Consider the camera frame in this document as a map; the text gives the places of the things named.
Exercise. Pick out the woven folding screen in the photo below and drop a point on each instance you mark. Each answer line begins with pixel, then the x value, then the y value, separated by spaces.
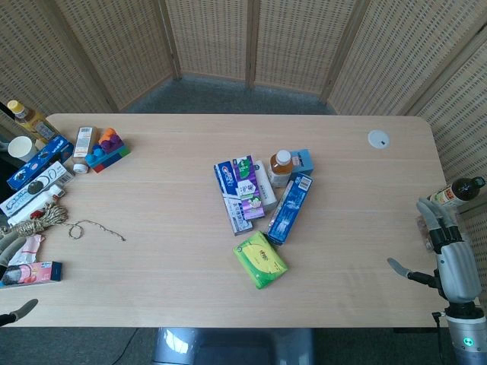
pixel 243 49

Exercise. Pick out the pink snack packet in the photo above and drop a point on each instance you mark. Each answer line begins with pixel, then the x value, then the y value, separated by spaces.
pixel 26 251

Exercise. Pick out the yellow cap tea bottle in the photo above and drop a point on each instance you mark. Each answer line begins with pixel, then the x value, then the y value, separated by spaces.
pixel 32 121

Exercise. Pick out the white paper cup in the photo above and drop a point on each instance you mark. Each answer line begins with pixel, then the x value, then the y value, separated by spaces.
pixel 21 149

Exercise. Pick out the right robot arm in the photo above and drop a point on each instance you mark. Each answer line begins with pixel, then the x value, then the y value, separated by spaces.
pixel 468 334

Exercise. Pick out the purple toothpaste box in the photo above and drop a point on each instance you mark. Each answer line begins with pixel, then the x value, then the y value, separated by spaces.
pixel 248 188

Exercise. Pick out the white Oreo box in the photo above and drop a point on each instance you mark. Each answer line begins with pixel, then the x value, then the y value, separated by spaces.
pixel 36 189

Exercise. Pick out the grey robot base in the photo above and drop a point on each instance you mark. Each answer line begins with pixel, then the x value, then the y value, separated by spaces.
pixel 232 346

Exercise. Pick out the green tissue pack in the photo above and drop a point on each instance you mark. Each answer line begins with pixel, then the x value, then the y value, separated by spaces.
pixel 260 259

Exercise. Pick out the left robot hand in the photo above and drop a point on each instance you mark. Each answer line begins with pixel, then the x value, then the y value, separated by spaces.
pixel 9 247

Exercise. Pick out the blue white toothpaste box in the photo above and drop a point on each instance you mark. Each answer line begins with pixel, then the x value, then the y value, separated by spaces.
pixel 232 197

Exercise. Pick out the dark soy sauce bottle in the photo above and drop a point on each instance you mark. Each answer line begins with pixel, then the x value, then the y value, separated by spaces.
pixel 456 192

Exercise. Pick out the dark blue Oreo box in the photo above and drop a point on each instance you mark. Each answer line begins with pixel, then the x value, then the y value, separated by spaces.
pixel 40 161

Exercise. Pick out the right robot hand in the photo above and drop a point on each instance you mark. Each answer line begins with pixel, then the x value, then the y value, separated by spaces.
pixel 454 262

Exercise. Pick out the jute twine bundle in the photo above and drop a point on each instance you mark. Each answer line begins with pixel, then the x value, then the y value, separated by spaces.
pixel 42 220

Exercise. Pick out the amber tea bottle white cap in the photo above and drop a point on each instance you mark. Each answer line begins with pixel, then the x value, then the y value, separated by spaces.
pixel 281 168

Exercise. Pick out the pink blue box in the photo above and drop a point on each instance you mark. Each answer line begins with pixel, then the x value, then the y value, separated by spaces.
pixel 32 273

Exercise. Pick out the brown bottle white label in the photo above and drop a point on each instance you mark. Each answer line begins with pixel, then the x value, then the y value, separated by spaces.
pixel 83 148

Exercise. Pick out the white cylindrical bottle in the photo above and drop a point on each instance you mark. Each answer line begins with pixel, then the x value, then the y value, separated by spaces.
pixel 266 188

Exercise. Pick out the colourful toy building blocks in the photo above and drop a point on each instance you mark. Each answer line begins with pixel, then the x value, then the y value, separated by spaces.
pixel 107 151

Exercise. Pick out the white tube red cap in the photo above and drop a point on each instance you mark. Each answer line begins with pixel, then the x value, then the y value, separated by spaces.
pixel 36 205

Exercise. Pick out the light blue small box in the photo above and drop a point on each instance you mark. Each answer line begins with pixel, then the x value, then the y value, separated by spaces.
pixel 303 160

